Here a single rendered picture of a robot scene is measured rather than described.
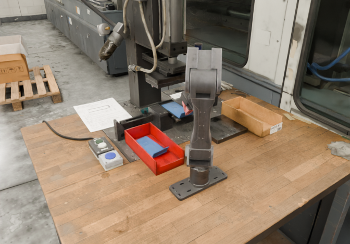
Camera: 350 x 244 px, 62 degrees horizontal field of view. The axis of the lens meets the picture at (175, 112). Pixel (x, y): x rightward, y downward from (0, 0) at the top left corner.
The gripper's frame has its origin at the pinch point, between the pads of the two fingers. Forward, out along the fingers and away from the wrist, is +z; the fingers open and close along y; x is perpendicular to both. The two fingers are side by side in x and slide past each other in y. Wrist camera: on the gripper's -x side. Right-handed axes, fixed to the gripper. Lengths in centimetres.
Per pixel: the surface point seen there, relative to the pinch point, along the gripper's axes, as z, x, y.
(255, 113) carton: 2.9, -35.7, -9.1
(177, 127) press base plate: 12.6, -0.9, 1.0
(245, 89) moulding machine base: 23, -63, 15
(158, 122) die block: 9.6, 8.0, 4.8
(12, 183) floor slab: 157, 67, 66
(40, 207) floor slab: 137, 54, 31
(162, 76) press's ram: -6.3, 4.7, 16.2
